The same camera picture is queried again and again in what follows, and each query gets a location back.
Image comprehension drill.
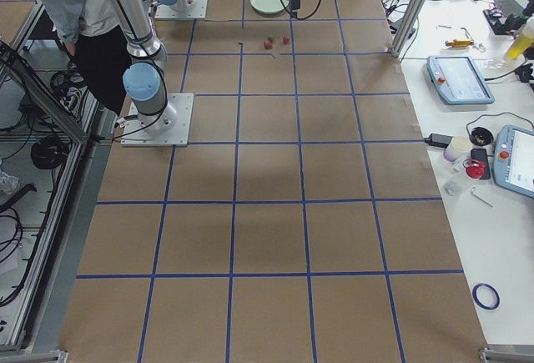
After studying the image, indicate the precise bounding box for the light green plate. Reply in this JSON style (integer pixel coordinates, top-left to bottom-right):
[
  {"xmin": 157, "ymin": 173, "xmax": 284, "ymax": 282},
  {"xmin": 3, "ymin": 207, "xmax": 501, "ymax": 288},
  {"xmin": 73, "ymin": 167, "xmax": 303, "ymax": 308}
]
[{"xmin": 249, "ymin": 0, "xmax": 289, "ymax": 15}]

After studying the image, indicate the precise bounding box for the teach pendant far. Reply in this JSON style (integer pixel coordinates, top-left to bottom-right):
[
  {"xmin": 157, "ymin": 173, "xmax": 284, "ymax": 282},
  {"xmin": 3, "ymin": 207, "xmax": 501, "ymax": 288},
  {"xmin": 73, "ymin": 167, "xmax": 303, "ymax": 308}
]
[{"xmin": 426, "ymin": 55, "xmax": 495, "ymax": 105}]

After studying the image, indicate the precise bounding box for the teach pendant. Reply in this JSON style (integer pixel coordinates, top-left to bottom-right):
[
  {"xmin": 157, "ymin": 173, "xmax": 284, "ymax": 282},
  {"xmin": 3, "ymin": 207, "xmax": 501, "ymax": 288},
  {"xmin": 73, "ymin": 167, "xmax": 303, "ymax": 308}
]
[
  {"xmin": 492, "ymin": 125, "xmax": 534, "ymax": 198},
  {"xmin": 426, "ymin": 55, "xmax": 495, "ymax": 105}
]

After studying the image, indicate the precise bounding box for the person in grey jacket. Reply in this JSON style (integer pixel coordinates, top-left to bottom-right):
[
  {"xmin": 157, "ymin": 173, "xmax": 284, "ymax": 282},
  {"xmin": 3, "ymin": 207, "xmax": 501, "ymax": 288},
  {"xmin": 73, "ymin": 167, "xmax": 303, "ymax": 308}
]
[{"xmin": 42, "ymin": 0, "xmax": 132, "ymax": 115}]

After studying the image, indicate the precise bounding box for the black power adapter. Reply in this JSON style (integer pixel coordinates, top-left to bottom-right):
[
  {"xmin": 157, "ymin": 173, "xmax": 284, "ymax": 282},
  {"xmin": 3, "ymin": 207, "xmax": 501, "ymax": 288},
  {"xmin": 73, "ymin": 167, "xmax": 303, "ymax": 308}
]
[{"xmin": 424, "ymin": 133, "xmax": 453, "ymax": 149}]

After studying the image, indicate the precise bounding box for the white paper cup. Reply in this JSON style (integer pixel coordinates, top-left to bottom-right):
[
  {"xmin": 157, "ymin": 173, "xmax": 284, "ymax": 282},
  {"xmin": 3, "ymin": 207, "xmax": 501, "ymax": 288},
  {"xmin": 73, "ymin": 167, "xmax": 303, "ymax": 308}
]
[{"xmin": 443, "ymin": 136, "xmax": 472, "ymax": 162}]

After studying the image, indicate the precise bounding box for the red round object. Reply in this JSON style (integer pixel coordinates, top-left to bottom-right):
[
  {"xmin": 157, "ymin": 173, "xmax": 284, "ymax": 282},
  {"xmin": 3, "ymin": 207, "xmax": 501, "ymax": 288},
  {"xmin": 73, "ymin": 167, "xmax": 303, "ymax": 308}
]
[{"xmin": 463, "ymin": 159, "xmax": 486, "ymax": 179}]

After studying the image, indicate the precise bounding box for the teach pendant near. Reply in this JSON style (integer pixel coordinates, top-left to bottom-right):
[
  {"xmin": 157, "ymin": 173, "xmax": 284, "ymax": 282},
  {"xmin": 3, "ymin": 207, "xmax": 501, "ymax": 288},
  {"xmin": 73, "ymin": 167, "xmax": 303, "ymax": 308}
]
[{"xmin": 492, "ymin": 125, "xmax": 534, "ymax": 198}]

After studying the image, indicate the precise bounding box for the blue tape roll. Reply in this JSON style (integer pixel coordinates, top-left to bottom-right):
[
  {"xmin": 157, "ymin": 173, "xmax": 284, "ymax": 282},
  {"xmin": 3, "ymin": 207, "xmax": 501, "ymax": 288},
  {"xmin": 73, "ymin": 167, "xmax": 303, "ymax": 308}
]
[{"xmin": 471, "ymin": 283, "xmax": 501, "ymax": 310}]

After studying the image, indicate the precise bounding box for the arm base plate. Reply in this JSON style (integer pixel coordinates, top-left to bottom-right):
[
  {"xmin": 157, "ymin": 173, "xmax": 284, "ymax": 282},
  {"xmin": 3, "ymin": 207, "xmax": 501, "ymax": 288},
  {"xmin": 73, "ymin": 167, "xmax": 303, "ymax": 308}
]
[
  {"xmin": 119, "ymin": 93, "xmax": 194, "ymax": 147},
  {"xmin": 154, "ymin": 0, "xmax": 208, "ymax": 21}
]

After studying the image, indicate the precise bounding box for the aluminium frame post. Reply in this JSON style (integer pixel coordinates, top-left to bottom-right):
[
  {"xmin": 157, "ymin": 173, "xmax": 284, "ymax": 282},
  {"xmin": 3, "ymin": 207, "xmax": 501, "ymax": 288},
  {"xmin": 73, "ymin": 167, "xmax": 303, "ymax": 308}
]
[{"xmin": 390, "ymin": 0, "xmax": 425, "ymax": 58}]

